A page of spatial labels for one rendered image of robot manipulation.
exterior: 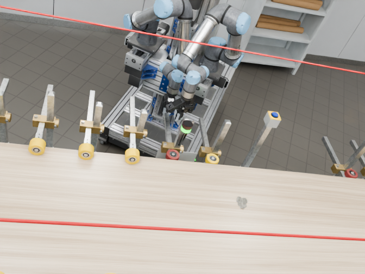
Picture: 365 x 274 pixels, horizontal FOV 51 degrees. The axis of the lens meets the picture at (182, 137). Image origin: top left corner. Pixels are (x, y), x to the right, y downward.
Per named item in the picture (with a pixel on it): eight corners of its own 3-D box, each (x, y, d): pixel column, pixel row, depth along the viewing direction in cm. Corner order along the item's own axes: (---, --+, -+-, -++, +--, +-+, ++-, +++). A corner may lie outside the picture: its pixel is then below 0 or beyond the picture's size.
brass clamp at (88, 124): (80, 125, 221) (80, 118, 218) (103, 128, 224) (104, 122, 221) (79, 132, 217) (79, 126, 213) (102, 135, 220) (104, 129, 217)
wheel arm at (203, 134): (197, 121, 267) (199, 116, 264) (202, 122, 268) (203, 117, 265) (206, 169, 237) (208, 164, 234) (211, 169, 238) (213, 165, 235)
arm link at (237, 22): (226, 49, 273) (232, 0, 221) (244, 60, 270) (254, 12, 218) (217, 62, 270) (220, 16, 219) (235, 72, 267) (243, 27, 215)
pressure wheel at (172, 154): (162, 160, 236) (166, 147, 228) (174, 161, 238) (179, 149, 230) (163, 170, 230) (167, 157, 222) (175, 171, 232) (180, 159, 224)
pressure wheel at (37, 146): (35, 135, 198) (49, 142, 202) (26, 143, 201) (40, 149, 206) (33, 143, 193) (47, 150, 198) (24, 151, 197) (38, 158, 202)
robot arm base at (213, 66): (201, 57, 284) (205, 46, 278) (220, 66, 283) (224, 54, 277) (195, 67, 273) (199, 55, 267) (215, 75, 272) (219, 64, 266)
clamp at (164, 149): (160, 146, 240) (162, 141, 237) (181, 149, 243) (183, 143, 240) (161, 153, 236) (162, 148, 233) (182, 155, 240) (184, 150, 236)
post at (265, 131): (238, 167, 262) (265, 120, 232) (245, 168, 264) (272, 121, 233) (240, 172, 259) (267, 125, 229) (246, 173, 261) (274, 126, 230)
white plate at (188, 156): (155, 159, 248) (158, 148, 241) (193, 162, 255) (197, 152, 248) (155, 159, 248) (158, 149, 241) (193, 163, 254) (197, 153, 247)
